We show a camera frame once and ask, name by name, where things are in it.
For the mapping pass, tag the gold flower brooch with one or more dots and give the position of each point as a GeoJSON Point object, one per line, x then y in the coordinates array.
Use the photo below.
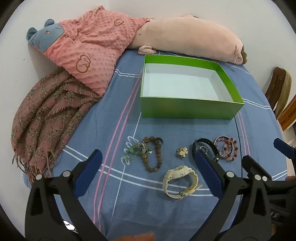
{"type": "Point", "coordinates": [182, 152]}

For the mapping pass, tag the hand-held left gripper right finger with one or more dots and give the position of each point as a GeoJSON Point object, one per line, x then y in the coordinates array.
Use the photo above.
{"type": "Point", "coordinates": [208, 171]}

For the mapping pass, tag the green cardboard box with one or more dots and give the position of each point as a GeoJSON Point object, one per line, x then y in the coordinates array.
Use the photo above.
{"type": "Point", "coordinates": [185, 109]}

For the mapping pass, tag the silver bangle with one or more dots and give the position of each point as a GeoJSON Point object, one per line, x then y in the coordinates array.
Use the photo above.
{"type": "Point", "coordinates": [220, 137]}

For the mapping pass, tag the black wrist watch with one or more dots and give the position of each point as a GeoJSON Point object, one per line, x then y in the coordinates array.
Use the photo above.
{"type": "Point", "coordinates": [204, 148]}

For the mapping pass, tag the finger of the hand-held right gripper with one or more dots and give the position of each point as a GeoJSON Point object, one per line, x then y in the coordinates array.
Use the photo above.
{"type": "Point", "coordinates": [283, 147]}
{"type": "Point", "coordinates": [249, 164]}

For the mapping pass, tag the pink brown fringed scarf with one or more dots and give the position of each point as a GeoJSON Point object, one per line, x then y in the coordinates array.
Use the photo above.
{"type": "Point", "coordinates": [46, 111]}

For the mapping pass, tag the blue striped bedsheet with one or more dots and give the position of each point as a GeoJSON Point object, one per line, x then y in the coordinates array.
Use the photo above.
{"type": "Point", "coordinates": [161, 129]}

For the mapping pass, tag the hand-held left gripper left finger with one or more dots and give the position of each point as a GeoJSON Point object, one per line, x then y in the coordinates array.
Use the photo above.
{"type": "Point", "coordinates": [89, 171]}

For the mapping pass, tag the wooden door frame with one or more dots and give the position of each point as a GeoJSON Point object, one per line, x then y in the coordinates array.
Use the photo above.
{"type": "Point", "coordinates": [289, 113]}

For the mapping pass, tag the wooden chair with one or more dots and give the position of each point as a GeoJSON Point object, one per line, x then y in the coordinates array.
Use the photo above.
{"type": "Point", "coordinates": [275, 85]}

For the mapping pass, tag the person's right hand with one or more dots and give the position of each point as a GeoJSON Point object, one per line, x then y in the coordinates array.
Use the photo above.
{"type": "Point", "coordinates": [290, 178]}

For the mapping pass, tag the beige long plush pillow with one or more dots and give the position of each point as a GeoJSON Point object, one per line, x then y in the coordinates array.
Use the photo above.
{"type": "Point", "coordinates": [189, 37]}

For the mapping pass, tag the cream wrist watch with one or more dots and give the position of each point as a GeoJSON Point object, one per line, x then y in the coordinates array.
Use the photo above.
{"type": "Point", "coordinates": [178, 172]}

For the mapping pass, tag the pink dotted plush pillow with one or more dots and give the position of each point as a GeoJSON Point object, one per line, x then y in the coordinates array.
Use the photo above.
{"type": "Point", "coordinates": [97, 46]}

